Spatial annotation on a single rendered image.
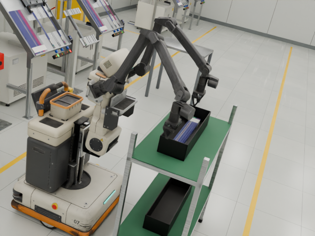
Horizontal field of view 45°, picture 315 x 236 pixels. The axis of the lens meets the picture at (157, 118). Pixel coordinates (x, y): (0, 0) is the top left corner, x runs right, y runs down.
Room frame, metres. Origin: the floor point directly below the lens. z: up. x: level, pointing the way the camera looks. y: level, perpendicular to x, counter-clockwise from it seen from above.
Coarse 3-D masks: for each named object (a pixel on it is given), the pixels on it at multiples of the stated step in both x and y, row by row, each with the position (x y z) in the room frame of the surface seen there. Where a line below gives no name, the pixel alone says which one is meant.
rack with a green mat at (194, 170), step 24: (216, 120) 2.57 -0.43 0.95; (144, 144) 2.01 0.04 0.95; (216, 144) 2.20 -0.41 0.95; (168, 168) 1.80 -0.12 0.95; (192, 168) 1.85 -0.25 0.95; (216, 168) 2.56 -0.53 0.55; (120, 192) 1.84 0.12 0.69; (144, 192) 2.33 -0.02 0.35; (192, 192) 2.46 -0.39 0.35; (120, 216) 1.83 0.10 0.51; (144, 216) 2.07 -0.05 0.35; (192, 216) 1.72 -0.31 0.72
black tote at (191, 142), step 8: (200, 112) 2.47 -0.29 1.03; (208, 112) 2.45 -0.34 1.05; (184, 120) 2.43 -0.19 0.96; (208, 120) 2.44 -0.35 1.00; (200, 128) 2.19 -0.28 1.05; (160, 136) 1.95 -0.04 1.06; (192, 136) 2.22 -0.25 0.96; (160, 144) 1.95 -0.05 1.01; (168, 144) 1.94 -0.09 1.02; (176, 144) 1.92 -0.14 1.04; (184, 144) 1.91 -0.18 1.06; (192, 144) 2.05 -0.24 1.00; (160, 152) 1.95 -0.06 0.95; (168, 152) 1.93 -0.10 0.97; (176, 152) 1.92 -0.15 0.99; (184, 152) 1.91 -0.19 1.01
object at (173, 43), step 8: (168, 40) 5.18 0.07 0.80; (176, 40) 5.27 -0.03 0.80; (176, 48) 4.88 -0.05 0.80; (200, 48) 5.11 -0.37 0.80; (208, 48) 5.20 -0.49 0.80; (152, 56) 4.97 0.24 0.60; (152, 64) 4.96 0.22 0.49; (160, 64) 5.36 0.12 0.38; (152, 72) 4.98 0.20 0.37; (160, 72) 5.35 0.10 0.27; (200, 72) 4.76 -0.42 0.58; (160, 80) 5.38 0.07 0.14; (200, 96) 5.15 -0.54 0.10; (192, 104) 4.76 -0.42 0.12
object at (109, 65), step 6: (114, 54) 2.27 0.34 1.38; (120, 54) 2.31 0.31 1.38; (126, 54) 2.37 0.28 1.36; (102, 60) 2.29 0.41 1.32; (108, 60) 2.26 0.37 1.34; (114, 60) 2.25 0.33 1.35; (120, 60) 2.26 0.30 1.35; (102, 66) 2.27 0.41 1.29; (108, 66) 2.26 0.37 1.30; (114, 66) 2.25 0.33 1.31; (108, 72) 2.26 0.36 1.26; (114, 72) 2.24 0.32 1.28
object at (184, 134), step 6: (192, 120) 2.38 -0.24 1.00; (198, 120) 2.40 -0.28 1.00; (186, 126) 2.27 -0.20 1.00; (192, 126) 2.29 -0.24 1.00; (180, 132) 2.17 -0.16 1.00; (186, 132) 2.19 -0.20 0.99; (192, 132) 2.24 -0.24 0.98; (174, 138) 2.08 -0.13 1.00; (180, 138) 2.09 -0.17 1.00; (186, 138) 2.11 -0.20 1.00
